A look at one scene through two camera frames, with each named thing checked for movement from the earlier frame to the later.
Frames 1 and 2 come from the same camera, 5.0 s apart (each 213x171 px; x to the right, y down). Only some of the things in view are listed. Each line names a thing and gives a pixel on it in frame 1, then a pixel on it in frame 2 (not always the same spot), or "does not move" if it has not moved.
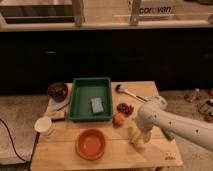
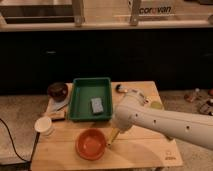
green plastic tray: [81, 93] does not move
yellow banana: [136, 134] → [113, 134]
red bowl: [90, 144] does not move
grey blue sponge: [97, 105] does not move
